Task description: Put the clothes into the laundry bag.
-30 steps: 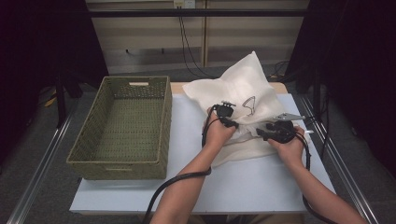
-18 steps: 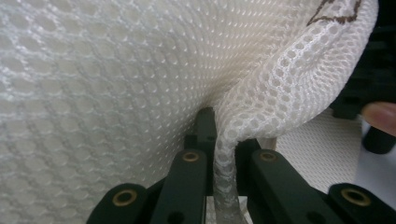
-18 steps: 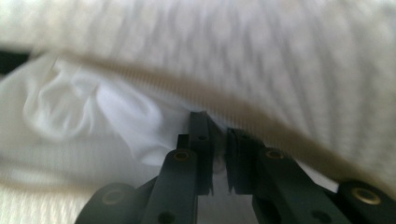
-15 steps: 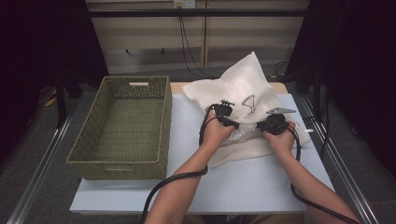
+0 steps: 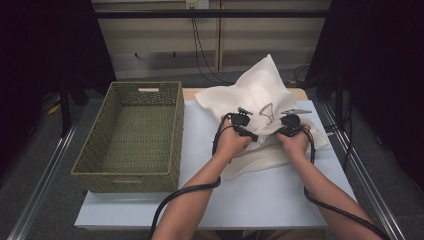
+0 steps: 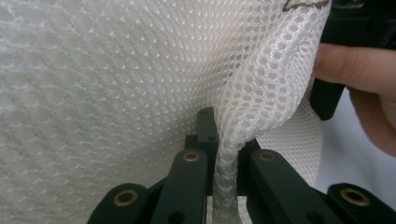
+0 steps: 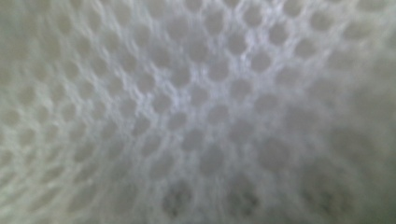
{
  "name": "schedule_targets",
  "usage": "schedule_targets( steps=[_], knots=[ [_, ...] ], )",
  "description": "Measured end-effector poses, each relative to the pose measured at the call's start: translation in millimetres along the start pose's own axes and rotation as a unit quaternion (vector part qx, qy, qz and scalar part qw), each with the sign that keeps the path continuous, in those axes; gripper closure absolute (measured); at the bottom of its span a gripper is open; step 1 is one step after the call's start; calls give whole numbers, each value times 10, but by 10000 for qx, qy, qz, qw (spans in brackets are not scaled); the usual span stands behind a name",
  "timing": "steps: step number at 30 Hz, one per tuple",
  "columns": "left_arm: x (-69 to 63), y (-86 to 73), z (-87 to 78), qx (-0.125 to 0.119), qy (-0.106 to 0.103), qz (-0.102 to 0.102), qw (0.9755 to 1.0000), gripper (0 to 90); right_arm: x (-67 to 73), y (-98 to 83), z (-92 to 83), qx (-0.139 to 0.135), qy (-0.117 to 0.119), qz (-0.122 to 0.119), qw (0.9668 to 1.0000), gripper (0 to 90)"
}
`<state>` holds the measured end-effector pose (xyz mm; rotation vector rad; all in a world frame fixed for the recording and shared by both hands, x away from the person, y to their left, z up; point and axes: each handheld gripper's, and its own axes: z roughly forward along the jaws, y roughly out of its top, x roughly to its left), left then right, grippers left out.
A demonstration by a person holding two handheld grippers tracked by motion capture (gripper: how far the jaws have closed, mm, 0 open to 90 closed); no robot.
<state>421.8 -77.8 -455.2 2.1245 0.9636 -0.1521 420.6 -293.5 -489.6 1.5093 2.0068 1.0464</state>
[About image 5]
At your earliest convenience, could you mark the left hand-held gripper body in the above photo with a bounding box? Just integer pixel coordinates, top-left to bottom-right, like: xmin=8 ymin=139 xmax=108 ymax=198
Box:
xmin=230 ymin=106 xmax=254 ymax=138

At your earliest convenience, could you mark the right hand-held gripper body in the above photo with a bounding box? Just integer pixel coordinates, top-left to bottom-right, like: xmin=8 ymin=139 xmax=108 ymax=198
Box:
xmin=280 ymin=108 xmax=313 ymax=137

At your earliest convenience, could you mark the cream mesh laundry bag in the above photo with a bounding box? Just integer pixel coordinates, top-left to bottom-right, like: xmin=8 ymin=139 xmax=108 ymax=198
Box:
xmin=194 ymin=53 xmax=329 ymax=181

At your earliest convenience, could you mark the green woven basket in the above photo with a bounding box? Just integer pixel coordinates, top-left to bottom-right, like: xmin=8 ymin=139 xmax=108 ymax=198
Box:
xmin=70 ymin=81 xmax=185 ymax=194

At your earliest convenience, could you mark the person's right hand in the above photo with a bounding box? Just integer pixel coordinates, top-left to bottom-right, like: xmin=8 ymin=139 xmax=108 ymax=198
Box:
xmin=276 ymin=123 xmax=312 ymax=158

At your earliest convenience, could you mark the person's left hand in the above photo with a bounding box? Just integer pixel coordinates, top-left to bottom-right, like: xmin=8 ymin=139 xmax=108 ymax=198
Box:
xmin=215 ymin=118 xmax=252 ymax=160

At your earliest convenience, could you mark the person's right leg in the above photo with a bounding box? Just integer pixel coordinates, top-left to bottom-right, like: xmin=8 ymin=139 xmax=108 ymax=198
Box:
xmin=266 ymin=229 xmax=327 ymax=240

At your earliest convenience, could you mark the person's leg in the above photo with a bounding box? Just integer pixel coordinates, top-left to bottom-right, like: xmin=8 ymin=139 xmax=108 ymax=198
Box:
xmin=266 ymin=229 xmax=327 ymax=240
xmin=191 ymin=229 xmax=218 ymax=240

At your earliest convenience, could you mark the person's left leg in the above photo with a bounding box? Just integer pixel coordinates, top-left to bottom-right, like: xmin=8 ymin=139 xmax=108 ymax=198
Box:
xmin=191 ymin=229 xmax=218 ymax=240

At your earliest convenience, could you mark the dark curtain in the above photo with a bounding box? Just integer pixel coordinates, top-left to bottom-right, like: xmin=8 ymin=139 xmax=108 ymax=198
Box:
xmin=0 ymin=0 xmax=116 ymax=174
xmin=304 ymin=0 xmax=424 ymax=188

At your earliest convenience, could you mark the black horizontal bar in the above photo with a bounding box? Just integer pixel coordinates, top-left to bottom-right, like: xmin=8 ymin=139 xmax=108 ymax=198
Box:
xmin=94 ymin=9 xmax=331 ymax=19

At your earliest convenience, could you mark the black metal stand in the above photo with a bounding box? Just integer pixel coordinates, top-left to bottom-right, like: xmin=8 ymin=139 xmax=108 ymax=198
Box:
xmin=58 ymin=76 xmax=73 ymax=138

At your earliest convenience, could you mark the yellow floor tape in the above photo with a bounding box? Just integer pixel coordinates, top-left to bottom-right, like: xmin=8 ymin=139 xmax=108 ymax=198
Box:
xmin=47 ymin=95 xmax=63 ymax=116

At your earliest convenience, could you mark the black floor cable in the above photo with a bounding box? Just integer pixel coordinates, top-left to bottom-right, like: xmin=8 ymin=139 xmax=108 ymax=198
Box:
xmin=324 ymin=99 xmax=355 ymax=171

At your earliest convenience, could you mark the black wall cable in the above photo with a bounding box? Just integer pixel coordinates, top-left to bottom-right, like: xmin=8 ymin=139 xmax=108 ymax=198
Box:
xmin=191 ymin=18 xmax=311 ymax=87

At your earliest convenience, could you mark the left hand-held gripper black cable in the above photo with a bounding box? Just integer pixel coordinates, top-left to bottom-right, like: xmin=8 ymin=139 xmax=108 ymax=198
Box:
xmin=148 ymin=112 xmax=234 ymax=240

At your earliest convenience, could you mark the hand-held gripper black cable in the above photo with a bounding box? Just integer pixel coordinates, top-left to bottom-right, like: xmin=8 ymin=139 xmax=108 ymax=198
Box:
xmin=301 ymin=126 xmax=391 ymax=240
xmin=148 ymin=112 xmax=234 ymax=240

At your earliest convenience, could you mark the right hand-held gripper black cable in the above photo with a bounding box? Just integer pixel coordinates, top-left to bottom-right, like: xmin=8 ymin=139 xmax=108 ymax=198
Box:
xmin=301 ymin=126 xmax=391 ymax=240

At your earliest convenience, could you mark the white wall socket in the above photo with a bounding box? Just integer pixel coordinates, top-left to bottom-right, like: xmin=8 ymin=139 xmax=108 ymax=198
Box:
xmin=185 ymin=0 xmax=210 ymax=10

